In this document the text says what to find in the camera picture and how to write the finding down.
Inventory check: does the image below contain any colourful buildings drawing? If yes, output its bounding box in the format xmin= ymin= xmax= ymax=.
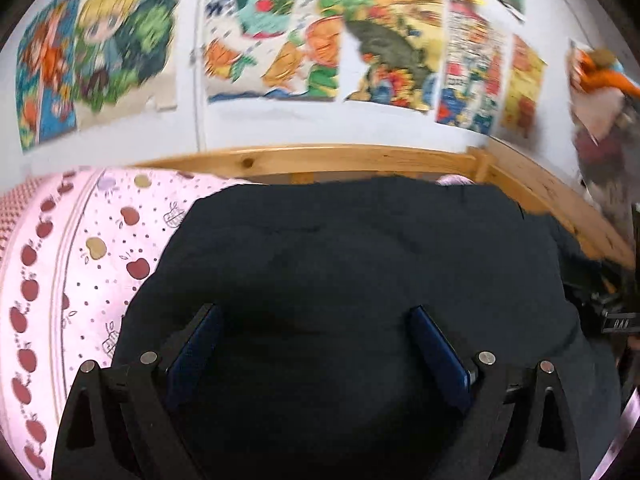
xmin=435 ymin=0 xmax=509 ymax=136

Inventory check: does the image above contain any white wall pipe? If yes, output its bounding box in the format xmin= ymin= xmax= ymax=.
xmin=192 ymin=0 xmax=209 ymax=153

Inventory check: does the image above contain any turtle and oranges drawing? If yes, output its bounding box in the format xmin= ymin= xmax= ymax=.
xmin=202 ymin=0 xmax=346 ymax=106

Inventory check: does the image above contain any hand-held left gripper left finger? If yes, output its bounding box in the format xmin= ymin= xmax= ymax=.
xmin=52 ymin=302 xmax=225 ymax=480

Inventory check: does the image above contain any blond child drawing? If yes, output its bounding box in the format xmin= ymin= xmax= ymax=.
xmin=65 ymin=0 xmax=183 ymax=131

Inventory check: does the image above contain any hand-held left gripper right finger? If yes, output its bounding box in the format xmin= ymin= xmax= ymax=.
xmin=405 ymin=304 xmax=583 ymax=480

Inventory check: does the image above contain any wooden bed frame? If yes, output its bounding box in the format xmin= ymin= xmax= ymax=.
xmin=132 ymin=142 xmax=636 ymax=271

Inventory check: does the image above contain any yellow bear drawing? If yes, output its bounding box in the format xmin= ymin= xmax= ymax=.
xmin=500 ymin=35 xmax=549 ymax=141

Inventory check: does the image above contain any black puffer jacket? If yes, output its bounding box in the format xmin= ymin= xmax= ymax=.
xmin=110 ymin=175 xmax=626 ymax=480

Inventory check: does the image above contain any pink apple-print bedsheet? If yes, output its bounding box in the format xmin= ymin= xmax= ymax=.
xmin=0 ymin=167 xmax=473 ymax=480

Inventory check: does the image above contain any flying girl blue drawing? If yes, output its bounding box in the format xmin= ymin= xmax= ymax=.
xmin=15 ymin=0 xmax=81 ymax=153

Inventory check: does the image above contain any plastic-wrapped bedding bundle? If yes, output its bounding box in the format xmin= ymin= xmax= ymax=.
xmin=567 ymin=40 xmax=640 ymax=256

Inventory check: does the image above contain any sunflower landscape drawing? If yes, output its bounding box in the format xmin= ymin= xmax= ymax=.
xmin=342 ymin=0 xmax=451 ymax=113

